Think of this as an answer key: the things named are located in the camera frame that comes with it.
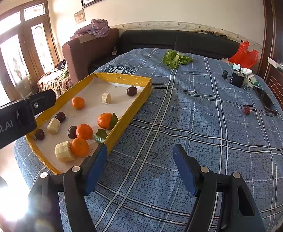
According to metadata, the purple cloth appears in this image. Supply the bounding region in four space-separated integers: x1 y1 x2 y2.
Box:
70 19 110 39

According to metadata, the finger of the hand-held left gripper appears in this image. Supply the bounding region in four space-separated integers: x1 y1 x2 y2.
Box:
25 89 57 116

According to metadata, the yellow cardboard box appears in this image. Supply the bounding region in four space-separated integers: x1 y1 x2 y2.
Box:
25 72 152 174

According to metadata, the white flat box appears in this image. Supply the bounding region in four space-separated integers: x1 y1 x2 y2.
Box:
268 57 283 73

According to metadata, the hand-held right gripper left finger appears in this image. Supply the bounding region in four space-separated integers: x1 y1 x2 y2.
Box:
14 143 108 232

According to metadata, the brown armchair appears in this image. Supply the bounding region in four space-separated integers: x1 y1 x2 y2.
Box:
62 28 120 85

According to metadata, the patterned cloth covered table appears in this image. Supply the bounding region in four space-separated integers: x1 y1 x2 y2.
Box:
37 66 73 96

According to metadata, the black box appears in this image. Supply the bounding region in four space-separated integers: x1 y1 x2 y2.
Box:
231 72 245 89

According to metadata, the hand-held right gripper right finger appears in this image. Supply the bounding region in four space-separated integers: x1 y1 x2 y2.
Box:
172 144 266 232

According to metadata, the blue plaid blanket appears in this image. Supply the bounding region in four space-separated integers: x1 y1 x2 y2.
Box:
14 48 283 232

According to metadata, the small framed picture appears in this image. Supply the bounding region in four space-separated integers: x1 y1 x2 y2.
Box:
74 9 86 24

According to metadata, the red plastic bag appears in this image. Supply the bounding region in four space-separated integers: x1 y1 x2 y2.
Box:
228 42 259 69

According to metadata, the black smartphone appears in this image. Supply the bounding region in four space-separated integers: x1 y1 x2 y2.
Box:
254 87 280 115

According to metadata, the small tangerine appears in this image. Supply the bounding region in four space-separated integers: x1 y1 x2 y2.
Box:
71 97 85 110
70 138 90 157
76 124 93 140

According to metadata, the wooden glass door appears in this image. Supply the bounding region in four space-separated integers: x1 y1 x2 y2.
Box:
0 0 60 112

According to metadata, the green lettuce bunch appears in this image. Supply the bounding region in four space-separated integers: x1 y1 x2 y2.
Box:
162 50 194 69

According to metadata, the large tangerine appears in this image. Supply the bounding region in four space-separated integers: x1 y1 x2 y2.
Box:
97 113 113 129

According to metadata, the green leaf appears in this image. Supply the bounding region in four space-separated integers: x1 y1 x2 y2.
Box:
93 129 107 144
109 113 119 130

